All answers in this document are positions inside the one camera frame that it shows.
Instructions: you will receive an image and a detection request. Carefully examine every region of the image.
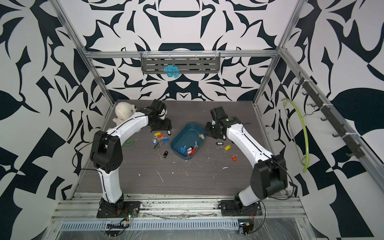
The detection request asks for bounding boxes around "white cable duct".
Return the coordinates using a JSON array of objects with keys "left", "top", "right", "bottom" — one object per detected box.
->
[{"left": 60, "top": 219, "right": 239, "bottom": 232}]

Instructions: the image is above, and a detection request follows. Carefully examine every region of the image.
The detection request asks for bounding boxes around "white teddy bear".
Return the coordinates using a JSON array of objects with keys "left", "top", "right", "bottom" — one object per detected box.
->
[{"left": 113, "top": 102, "right": 137, "bottom": 128}]

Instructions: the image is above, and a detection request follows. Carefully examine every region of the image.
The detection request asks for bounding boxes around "green hoop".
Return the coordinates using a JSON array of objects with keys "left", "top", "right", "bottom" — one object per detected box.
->
[{"left": 282, "top": 98, "right": 310, "bottom": 174}]

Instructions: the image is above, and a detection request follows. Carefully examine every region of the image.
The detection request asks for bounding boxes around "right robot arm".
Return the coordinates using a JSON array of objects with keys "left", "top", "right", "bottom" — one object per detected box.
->
[{"left": 205, "top": 107, "right": 289, "bottom": 210}]

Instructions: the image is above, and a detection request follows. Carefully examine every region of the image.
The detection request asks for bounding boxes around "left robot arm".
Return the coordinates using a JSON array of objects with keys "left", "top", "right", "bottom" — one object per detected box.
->
[{"left": 90, "top": 100, "right": 172, "bottom": 210}]

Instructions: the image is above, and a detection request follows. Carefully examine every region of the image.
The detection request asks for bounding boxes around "dark wall hook rail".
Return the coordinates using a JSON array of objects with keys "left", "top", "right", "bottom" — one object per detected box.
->
[{"left": 298, "top": 73, "right": 366, "bottom": 159}]

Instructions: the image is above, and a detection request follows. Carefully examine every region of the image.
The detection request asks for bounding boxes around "green tag key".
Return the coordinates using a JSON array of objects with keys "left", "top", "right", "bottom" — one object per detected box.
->
[{"left": 123, "top": 140, "right": 135, "bottom": 146}]

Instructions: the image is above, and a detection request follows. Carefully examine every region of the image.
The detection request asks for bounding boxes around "grey slotted wall shelf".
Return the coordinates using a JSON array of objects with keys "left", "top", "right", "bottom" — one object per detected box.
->
[{"left": 140, "top": 51, "right": 221, "bottom": 74}]

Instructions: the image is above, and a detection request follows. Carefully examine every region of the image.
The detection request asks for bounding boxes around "teal scrunchie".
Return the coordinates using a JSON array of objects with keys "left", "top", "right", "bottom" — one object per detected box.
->
[{"left": 163, "top": 65, "right": 180, "bottom": 78}]

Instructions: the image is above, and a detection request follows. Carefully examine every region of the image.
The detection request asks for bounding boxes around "dark black tag key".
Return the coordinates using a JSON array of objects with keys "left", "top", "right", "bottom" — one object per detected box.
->
[{"left": 161, "top": 151, "right": 169, "bottom": 160}]

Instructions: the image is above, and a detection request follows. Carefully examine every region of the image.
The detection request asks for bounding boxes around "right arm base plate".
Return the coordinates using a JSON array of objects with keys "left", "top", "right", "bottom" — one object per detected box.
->
[{"left": 219, "top": 199, "right": 263, "bottom": 217}]

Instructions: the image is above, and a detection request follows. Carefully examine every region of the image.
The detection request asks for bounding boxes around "teal storage box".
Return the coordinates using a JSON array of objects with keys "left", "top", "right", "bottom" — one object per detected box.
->
[{"left": 171, "top": 123, "right": 206, "bottom": 161}]

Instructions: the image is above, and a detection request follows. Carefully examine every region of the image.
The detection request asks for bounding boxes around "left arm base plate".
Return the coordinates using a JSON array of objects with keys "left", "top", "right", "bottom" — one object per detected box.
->
[{"left": 96, "top": 199, "right": 141, "bottom": 219}]

